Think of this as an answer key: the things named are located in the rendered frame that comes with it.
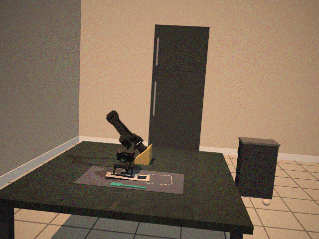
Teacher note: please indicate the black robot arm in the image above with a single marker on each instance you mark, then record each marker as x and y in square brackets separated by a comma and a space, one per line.
[127, 139]

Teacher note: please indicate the cream square tile with dark square center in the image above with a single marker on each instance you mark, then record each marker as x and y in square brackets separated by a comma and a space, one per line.
[142, 177]

